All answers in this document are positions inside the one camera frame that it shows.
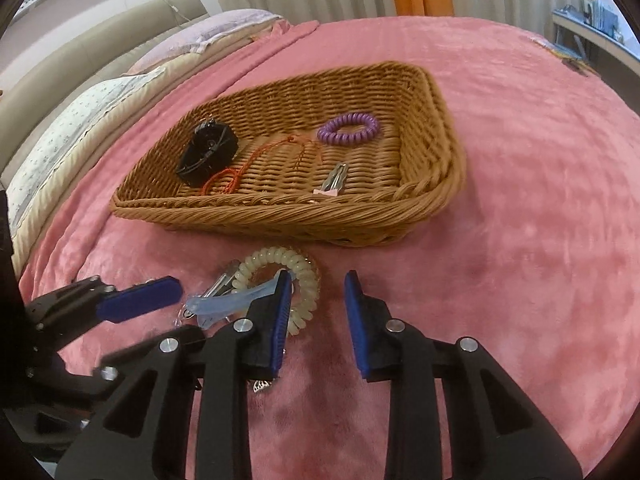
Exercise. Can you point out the beige padded headboard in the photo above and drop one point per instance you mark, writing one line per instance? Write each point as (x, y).
(60, 60)

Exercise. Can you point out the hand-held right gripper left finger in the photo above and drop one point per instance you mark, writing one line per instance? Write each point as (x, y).
(281, 320)

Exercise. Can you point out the brown wicker basket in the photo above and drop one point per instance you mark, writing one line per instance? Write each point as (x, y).
(350, 170)

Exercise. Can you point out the black hair claw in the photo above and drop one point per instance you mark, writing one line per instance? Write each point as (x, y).
(207, 152)

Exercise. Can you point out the pink plush blanket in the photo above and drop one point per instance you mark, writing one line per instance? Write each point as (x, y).
(500, 210)

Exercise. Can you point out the silver hair clip pink bow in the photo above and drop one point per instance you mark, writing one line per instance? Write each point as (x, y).
(334, 177)

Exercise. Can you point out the silver leaf pendant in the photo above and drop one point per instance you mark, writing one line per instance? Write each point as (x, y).
(261, 386)

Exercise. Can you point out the light blue hair clip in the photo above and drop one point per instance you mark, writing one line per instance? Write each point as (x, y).
(220, 305)

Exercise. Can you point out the grey shelf unit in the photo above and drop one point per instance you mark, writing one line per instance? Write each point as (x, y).
(600, 45)

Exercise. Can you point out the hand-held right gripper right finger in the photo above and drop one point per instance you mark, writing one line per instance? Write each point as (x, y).
(357, 325)

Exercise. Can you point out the silver metal hair clip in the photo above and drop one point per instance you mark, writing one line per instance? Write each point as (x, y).
(222, 280)

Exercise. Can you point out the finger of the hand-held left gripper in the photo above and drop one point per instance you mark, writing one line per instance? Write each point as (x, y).
(140, 297)
(130, 355)

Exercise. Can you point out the row of books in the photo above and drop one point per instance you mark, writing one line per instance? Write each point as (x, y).
(602, 15)

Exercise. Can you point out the white floral pillow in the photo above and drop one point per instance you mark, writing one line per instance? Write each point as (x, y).
(75, 125)

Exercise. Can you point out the lavender pillow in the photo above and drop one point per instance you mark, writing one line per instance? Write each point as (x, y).
(220, 30)

